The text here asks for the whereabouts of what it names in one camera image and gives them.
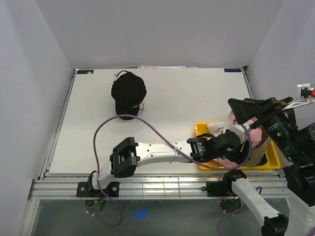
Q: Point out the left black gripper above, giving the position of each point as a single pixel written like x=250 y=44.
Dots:
x=238 y=157

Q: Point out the left black corner label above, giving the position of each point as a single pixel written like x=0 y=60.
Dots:
x=85 y=71

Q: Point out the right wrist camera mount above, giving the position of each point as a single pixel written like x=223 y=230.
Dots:
x=305 y=95

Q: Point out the aluminium frame rail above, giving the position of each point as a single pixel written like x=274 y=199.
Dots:
x=150 y=188

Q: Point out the white baseball cap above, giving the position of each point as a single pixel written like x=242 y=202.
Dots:
x=215 y=127

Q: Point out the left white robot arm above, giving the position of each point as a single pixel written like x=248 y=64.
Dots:
x=129 y=155

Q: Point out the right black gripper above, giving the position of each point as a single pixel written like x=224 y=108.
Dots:
x=264 y=109

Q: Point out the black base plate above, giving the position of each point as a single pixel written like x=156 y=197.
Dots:
x=84 y=190
x=217 y=189

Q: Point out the yellow plastic tray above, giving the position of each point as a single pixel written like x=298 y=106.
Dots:
x=270 y=159

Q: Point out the black corner label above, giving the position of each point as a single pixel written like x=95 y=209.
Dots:
x=85 y=71
x=232 y=70

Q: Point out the beige baseball cap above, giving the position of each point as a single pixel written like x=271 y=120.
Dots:
x=258 y=152

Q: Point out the pink baseball cap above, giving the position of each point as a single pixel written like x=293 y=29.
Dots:
x=232 y=125

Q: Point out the right black corner label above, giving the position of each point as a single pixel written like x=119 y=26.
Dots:
x=232 y=70

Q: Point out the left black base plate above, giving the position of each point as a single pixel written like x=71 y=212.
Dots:
x=84 y=190

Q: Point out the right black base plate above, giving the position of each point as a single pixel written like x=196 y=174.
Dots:
x=217 y=189

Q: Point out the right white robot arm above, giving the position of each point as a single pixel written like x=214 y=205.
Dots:
x=300 y=177

